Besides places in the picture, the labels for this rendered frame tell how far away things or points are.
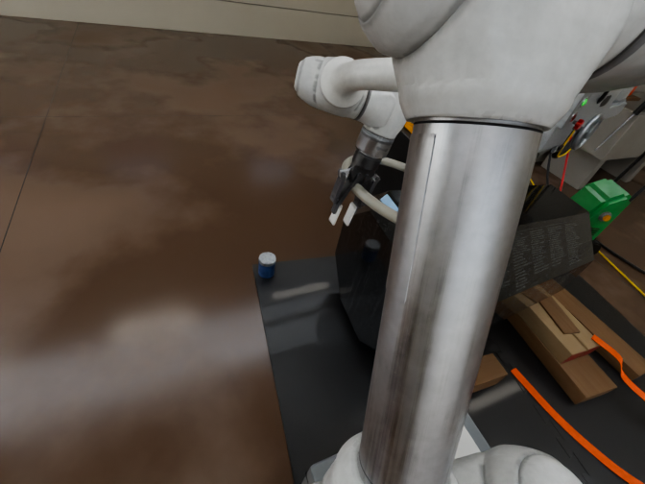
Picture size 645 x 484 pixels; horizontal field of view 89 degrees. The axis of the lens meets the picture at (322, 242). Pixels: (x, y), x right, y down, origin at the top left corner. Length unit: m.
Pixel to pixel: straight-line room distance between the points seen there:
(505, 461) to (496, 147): 0.42
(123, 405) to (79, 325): 0.50
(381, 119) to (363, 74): 0.19
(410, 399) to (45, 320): 1.93
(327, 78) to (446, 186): 0.54
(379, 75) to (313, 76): 0.19
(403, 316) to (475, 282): 0.07
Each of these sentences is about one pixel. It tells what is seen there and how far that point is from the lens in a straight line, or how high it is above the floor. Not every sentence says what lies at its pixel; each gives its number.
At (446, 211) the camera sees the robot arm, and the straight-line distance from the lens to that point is 0.27.
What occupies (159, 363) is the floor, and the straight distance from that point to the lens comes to 1.80.
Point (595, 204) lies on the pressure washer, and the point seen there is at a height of 0.46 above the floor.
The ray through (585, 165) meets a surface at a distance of 4.54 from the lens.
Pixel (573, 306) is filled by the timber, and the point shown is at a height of 0.09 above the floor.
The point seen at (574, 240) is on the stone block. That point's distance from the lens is 1.95.
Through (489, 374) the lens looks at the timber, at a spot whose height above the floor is 0.13.
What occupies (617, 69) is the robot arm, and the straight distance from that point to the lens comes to 0.38.
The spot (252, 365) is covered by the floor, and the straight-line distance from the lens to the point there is 1.74.
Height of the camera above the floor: 1.56
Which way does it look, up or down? 42 degrees down
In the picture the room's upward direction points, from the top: 13 degrees clockwise
